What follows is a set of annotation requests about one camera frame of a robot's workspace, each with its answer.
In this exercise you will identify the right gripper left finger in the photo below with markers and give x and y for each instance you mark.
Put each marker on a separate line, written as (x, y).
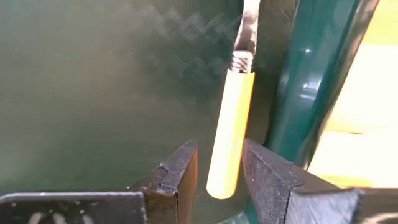
(174, 193)

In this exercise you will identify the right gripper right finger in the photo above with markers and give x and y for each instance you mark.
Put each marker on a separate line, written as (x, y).
(273, 193)

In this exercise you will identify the dark green tray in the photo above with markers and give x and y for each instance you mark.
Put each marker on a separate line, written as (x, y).
(93, 93)

